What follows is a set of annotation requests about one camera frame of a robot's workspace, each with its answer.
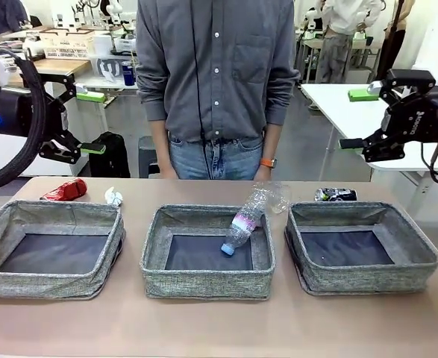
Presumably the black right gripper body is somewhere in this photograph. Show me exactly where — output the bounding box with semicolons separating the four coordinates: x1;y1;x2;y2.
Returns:
384;84;438;145

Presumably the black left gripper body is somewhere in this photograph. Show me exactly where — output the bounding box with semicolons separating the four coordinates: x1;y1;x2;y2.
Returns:
0;87;69;138

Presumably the crushed red can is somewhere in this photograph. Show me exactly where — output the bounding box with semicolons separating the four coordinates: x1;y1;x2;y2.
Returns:
39;178;89;201

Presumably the white tissue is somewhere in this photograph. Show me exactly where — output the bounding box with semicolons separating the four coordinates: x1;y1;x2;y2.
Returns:
104;186;125;205

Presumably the crushed black can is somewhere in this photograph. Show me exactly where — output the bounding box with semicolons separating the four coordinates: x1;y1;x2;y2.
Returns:
314;187;358;202

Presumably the clear crushed plastic bottle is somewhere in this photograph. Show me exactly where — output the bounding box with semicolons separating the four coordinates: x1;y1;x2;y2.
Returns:
254;181;292;215

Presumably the pink label water bottle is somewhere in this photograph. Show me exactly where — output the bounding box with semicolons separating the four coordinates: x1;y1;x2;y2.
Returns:
220;186;269;258

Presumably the person's left forearm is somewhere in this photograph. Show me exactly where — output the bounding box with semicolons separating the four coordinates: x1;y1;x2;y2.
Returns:
258;125;282;162

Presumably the person's right forearm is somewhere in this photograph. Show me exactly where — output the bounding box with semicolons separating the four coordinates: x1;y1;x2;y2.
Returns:
148;119;172;169

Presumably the person's right hand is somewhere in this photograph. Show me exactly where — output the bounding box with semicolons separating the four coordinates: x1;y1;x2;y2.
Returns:
158;162;178;180

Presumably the person's left hand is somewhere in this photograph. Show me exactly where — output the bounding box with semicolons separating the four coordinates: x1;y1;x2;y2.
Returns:
252;166;276;182

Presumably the small white desk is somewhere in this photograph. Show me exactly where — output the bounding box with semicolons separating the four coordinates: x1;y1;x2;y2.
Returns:
67;70;141;124

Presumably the black bag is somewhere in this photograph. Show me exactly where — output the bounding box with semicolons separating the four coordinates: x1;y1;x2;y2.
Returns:
88;131;132;179

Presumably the large white table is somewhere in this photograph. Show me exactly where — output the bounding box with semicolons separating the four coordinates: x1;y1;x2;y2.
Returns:
300;82;438;195

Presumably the wooden top table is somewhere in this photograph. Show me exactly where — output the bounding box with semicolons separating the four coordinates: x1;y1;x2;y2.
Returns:
31;57;93;76

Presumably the dark blue bottle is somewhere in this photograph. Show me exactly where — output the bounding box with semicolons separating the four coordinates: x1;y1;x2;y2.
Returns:
122;60;136;87

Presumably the person in brown clothes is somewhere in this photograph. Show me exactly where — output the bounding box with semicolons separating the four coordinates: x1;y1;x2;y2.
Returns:
375;0;416;87

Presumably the grey stool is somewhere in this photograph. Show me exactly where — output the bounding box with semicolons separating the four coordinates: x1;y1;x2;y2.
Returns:
137;135;160;179

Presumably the white slotted crate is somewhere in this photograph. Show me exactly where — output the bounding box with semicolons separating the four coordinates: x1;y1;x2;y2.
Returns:
38;28;96;60

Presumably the small white plastic crate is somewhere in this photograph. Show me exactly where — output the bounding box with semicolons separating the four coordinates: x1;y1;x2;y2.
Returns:
113;35;140;53

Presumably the person in white shirt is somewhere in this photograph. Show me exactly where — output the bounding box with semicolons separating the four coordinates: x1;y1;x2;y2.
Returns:
317;0;383;84

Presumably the person in grey shirt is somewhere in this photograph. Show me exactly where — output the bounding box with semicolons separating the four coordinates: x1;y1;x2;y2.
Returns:
135;0;301;180

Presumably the grey fabric basket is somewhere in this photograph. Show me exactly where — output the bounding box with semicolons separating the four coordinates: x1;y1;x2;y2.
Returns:
140;204;276;301
284;201;438;298
0;200;126;301

